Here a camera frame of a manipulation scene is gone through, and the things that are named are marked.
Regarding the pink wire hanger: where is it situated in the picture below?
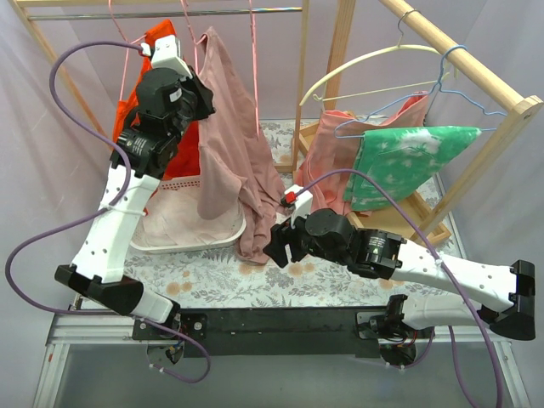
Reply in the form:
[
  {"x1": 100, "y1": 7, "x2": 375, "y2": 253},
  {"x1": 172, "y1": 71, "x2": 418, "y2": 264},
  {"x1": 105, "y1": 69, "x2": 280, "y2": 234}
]
[{"x1": 180, "y1": 0, "x2": 208, "y2": 74}]

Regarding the dusty pink t shirt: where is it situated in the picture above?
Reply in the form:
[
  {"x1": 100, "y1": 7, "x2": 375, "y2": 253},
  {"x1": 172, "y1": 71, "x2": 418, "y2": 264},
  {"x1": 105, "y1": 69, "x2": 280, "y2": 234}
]
[{"x1": 197, "y1": 27, "x2": 285, "y2": 264}]

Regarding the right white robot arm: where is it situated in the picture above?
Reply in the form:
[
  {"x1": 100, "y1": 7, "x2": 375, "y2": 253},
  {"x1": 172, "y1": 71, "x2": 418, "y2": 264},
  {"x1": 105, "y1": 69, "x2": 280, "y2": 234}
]
[{"x1": 263, "y1": 209, "x2": 536, "y2": 341}]

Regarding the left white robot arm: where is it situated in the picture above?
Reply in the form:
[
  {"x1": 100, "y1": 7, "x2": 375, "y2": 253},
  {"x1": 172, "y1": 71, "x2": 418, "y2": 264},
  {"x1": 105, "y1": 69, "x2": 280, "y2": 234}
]
[{"x1": 54, "y1": 67, "x2": 215, "y2": 340}]

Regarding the salmon pink shirt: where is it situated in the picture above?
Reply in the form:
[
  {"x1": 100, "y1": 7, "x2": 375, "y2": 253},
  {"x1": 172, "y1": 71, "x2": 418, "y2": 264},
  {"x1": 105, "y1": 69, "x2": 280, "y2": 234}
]
[{"x1": 294, "y1": 93, "x2": 428, "y2": 215}]

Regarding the orange t shirt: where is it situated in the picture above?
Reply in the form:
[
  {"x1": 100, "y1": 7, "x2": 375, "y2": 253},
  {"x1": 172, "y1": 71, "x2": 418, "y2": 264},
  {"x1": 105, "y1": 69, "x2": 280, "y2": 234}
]
[{"x1": 112, "y1": 20, "x2": 200, "y2": 181}]

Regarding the pink hanger holding orange shirt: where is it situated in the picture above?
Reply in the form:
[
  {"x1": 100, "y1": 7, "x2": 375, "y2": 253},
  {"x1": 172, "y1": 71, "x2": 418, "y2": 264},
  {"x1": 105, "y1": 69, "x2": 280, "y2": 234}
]
[{"x1": 107, "y1": 0, "x2": 145, "y2": 101}]

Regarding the pink hanger seen edge on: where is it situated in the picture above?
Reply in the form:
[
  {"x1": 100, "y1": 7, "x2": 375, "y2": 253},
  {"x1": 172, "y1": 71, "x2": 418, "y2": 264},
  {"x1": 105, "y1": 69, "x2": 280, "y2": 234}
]
[{"x1": 248, "y1": 0, "x2": 260, "y2": 136}]

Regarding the green tie dye shirt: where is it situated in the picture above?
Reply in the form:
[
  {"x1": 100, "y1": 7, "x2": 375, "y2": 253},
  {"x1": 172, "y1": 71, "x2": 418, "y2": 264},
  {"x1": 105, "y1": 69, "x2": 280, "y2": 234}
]
[{"x1": 353, "y1": 126, "x2": 482, "y2": 201}]

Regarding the cream plastic hanger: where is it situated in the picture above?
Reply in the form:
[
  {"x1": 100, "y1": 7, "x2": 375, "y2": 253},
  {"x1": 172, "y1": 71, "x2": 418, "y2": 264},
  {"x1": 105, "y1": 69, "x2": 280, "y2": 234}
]
[{"x1": 298, "y1": 8, "x2": 440, "y2": 107}]

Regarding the floral table mat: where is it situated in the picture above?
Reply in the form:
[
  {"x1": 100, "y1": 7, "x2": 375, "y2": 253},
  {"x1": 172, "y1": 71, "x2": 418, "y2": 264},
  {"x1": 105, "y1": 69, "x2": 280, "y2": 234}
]
[{"x1": 80, "y1": 119, "x2": 462, "y2": 309}]

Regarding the black base bar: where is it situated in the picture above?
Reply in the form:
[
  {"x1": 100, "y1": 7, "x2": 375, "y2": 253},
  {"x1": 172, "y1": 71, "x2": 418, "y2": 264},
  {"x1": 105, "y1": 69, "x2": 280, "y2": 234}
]
[{"x1": 131, "y1": 306, "x2": 409, "y2": 359}]

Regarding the pale pink cloth in basket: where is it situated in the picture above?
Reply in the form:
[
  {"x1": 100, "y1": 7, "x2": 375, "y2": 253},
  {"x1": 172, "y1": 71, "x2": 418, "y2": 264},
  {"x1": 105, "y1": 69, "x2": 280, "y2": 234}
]
[{"x1": 142, "y1": 187, "x2": 244, "y2": 248}]

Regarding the right wooden clothes rack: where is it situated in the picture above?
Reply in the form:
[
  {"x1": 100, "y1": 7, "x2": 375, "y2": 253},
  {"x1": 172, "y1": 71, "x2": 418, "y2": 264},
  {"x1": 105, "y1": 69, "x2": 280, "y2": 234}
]
[{"x1": 297, "y1": 0, "x2": 544, "y2": 247}]

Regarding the wooden clothes rack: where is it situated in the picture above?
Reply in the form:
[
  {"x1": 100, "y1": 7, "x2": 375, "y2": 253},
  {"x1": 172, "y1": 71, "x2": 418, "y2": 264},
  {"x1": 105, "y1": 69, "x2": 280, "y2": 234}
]
[
  {"x1": 8, "y1": 0, "x2": 311, "y2": 204},
  {"x1": 297, "y1": 0, "x2": 544, "y2": 247}
]

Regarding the white plastic laundry basket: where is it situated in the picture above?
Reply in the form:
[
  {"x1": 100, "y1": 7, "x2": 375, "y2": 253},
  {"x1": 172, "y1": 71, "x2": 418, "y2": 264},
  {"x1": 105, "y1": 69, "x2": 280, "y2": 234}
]
[{"x1": 130, "y1": 176, "x2": 246, "y2": 254}]

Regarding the left wooden clothes rack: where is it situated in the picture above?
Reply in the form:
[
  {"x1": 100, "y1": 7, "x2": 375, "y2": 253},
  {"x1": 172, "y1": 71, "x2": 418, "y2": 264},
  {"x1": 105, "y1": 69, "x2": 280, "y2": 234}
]
[{"x1": 8, "y1": 0, "x2": 311, "y2": 204}]

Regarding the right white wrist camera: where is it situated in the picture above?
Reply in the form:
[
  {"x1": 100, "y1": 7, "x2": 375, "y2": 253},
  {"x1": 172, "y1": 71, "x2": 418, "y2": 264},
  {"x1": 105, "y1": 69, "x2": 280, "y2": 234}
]
[{"x1": 280, "y1": 184, "x2": 313, "y2": 228}]

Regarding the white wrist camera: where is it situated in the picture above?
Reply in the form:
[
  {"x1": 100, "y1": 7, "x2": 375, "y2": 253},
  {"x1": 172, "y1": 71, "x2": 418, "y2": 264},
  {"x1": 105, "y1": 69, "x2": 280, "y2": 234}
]
[
  {"x1": 280, "y1": 184, "x2": 313, "y2": 228},
  {"x1": 140, "y1": 35, "x2": 193, "y2": 81}
]

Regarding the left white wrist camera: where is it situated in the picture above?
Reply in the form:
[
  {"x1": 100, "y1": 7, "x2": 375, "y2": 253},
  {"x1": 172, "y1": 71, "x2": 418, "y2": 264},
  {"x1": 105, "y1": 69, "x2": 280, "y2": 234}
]
[{"x1": 140, "y1": 35, "x2": 193, "y2": 81}]

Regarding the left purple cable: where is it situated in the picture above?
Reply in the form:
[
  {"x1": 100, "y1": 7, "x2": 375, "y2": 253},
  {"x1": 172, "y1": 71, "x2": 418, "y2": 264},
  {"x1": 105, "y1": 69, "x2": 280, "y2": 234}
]
[{"x1": 4, "y1": 40, "x2": 212, "y2": 383}]

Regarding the blue wire hanger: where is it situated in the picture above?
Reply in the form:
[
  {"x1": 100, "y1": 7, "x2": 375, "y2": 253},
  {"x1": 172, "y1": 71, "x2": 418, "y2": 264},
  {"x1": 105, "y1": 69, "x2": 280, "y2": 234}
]
[{"x1": 332, "y1": 44, "x2": 507, "y2": 139}]

